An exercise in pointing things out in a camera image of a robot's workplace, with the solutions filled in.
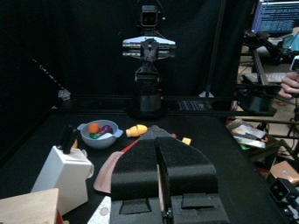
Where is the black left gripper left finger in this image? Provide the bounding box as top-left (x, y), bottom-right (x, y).
top-left (109, 125), bottom-right (164, 224)

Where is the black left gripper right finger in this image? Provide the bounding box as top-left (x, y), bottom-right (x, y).
top-left (155, 125), bottom-right (231, 224)

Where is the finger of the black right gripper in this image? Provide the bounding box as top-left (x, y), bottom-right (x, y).
top-left (149, 38), bottom-right (160, 62)
top-left (140, 38), bottom-right (152, 62)

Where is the person's hand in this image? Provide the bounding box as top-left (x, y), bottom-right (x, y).
top-left (276, 71), bottom-right (299, 100)

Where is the blue-grey toy bowl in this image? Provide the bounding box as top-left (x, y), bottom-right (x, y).
top-left (76, 119), bottom-right (125, 151)

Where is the yellow banana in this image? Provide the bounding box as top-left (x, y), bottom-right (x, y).
top-left (125, 123), bottom-right (149, 138)

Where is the white grey toy stove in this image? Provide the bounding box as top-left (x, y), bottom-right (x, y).
top-left (86, 195), bottom-right (112, 224)

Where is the purple toy eggplant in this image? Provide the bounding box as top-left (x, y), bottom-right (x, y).
top-left (97, 124), bottom-right (114, 137)

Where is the white toy knife block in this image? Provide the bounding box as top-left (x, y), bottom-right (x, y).
top-left (29, 144), bottom-right (96, 216)

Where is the orange toy carrot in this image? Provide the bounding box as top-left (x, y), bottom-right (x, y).
top-left (88, 122), bottom-right (101, 135)

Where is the pile of papers and boxes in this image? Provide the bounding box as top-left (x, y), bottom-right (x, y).
top-left (225, 117), bottom-right (276, 151)

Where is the black boxy device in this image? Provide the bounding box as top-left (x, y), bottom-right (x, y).
top-left (267, 177), bottom-right (299, 218)

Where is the copper coloured box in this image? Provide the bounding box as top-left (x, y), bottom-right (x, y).
top-left (269, 159), bottom-right (299, 186)

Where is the red box with wooden lid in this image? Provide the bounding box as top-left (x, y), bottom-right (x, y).
top-left (0, 187), bottom-right (64, 224)

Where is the grey keyboard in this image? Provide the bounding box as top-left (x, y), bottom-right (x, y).
top-left (241, 72), bottom-right (289, 84)

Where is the computer monitor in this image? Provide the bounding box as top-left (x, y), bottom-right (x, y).
top-left (251, 0), bottom-right (299, 35)

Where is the pink tray with red handle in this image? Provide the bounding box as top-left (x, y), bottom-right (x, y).
top-left (92, 139), bottom-right (140, 194)

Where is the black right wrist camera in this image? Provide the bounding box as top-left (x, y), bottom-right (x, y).
top-left (139, 4), bottom-right (160, 29)

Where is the slanted black frame post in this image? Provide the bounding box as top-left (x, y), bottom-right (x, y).
top-left (204, 0), bottom-right (228, 95)

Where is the silver corner bracket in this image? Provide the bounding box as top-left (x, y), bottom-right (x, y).
top-left (57, 88), bottom-right (72, 102)
top-left (197, 90), bottom-right (216, 99)

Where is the black frame rail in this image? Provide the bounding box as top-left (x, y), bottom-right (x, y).
top-left (50, 95), bottom-right (237, 117)

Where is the black toy knife handle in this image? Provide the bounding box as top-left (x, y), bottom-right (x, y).
top-left (57, 125), bottom-right (80, 155)

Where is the thin wire with turnbuckle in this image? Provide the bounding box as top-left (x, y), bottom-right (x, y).
top-left (29, 55), bottom-right (65, 91)

